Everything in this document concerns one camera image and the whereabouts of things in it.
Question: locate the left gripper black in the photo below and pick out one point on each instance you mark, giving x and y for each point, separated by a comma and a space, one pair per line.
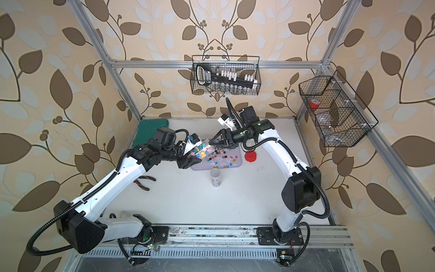
186, 162

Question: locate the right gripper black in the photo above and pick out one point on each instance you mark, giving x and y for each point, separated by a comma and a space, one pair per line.
226, 134

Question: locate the red jar lid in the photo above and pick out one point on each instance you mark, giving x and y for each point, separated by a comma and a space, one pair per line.
250, 156

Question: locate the clear jar colourful candies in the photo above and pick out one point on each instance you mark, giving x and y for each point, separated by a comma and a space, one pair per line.
202, 150

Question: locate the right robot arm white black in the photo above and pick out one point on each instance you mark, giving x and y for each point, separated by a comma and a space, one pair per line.
302, 193

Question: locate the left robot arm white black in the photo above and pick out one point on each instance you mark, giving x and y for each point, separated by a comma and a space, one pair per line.
80, 223

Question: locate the clear jar dark beads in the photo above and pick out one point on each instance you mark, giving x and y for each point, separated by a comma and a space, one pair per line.
216, 179

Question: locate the lilac plastic tray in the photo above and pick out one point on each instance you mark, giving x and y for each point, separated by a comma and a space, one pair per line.
202, 166

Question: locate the pile of lollipops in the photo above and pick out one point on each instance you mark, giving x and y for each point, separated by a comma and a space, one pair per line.
224, 158

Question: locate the orange black pliers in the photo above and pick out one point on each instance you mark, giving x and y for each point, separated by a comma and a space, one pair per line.
142, 182

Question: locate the green plastic tool case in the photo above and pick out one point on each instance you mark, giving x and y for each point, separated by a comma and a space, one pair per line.
147, 129

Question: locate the red item in basket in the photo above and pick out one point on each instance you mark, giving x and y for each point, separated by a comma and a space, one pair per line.
314, 103

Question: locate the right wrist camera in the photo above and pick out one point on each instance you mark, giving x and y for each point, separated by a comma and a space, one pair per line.
226, 120

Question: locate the black wire basket centre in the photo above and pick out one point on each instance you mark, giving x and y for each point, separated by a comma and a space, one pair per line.
242, 65

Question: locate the black wire basket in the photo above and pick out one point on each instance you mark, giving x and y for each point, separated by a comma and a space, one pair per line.
344, 117
242, 65

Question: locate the black socket set rail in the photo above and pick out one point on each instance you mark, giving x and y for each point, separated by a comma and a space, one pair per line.
206, 76

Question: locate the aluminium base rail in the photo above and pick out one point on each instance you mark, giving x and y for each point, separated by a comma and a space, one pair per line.
232, 236

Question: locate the black wire basket right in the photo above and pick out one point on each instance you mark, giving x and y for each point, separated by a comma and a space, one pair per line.
344, 117

